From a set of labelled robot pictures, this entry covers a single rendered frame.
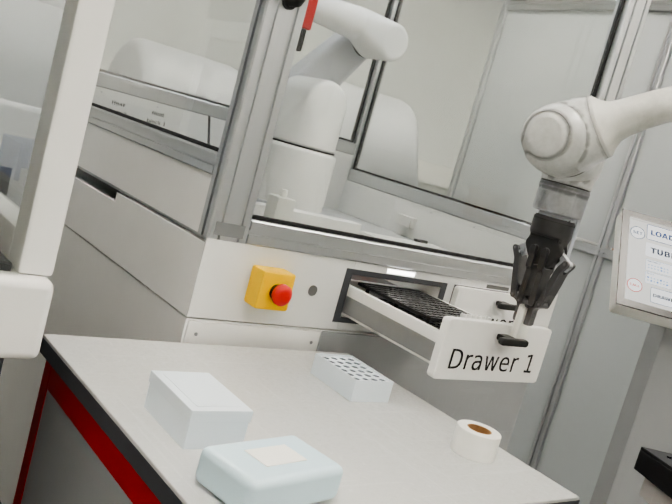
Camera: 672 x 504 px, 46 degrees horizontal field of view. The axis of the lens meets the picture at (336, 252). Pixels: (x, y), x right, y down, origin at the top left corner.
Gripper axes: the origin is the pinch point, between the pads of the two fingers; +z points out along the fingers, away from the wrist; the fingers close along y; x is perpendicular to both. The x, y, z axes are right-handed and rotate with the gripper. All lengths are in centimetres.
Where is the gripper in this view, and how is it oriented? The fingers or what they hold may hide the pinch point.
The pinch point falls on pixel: (522, 323)
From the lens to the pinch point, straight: 150.0
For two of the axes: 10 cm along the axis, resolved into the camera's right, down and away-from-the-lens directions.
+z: -2.7, 9.5, 1.3
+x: -7.7, -1.3, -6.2
